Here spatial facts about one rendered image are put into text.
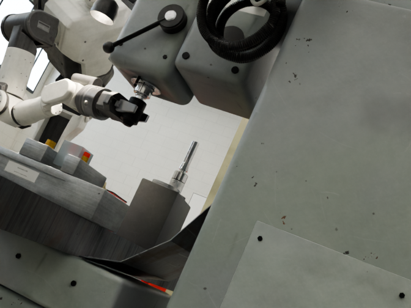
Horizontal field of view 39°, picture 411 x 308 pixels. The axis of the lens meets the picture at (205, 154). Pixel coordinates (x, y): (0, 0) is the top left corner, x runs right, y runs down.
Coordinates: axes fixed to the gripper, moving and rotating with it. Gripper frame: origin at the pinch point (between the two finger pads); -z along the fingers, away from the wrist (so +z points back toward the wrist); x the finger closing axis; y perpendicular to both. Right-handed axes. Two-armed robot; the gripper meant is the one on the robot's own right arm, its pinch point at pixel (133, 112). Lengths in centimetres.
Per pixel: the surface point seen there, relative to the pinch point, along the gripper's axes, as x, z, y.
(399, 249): -4, -76, 13
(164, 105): 752, 675, -265
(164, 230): 30.4, -2.3, 22.9
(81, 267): -12.6, -19.0, 39.5
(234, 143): 158, 75, -46
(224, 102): 8.9, -18.8, -11.1
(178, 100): 6.6, -6.6, -8.2
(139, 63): -9.1, -3.6, -9.7
